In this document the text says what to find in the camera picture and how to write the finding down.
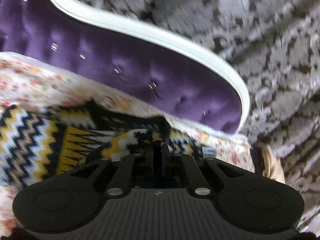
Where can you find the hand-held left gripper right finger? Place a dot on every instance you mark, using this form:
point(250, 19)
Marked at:
point(165, 155)

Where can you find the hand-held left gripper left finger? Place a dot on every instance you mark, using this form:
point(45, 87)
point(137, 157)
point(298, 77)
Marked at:
point(156, 158)

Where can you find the zigzag patterned knit sweater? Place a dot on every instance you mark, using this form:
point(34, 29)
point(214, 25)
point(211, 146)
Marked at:
point(32, 140)

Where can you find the tan cloth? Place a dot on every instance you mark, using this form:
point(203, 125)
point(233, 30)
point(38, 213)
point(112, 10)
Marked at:
point(271, 166)

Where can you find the floral printed blanket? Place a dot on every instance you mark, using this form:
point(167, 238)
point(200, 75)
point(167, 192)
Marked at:
point(42, 85)

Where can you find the purple tufted headboard white frame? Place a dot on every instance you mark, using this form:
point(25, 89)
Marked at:
point(105, 55)

